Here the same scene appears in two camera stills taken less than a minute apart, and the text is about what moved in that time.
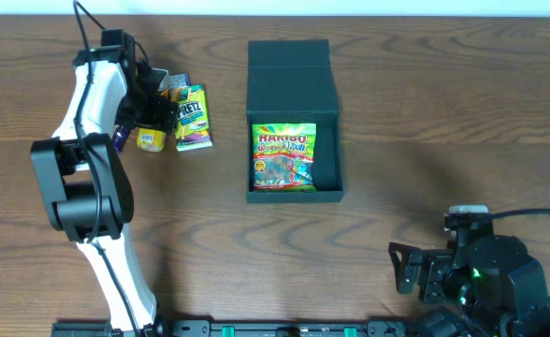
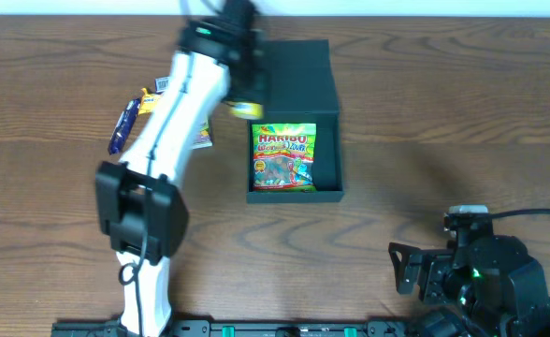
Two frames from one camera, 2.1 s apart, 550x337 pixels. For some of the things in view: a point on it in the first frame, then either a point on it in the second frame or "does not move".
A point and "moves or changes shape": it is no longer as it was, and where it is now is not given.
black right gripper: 426,270 does not move
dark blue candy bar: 120,138 does not move
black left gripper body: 164,112 -> 249,87
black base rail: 253,329 does not move
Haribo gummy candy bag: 282,157 does not move
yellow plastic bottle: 151,139 moves or changes shape
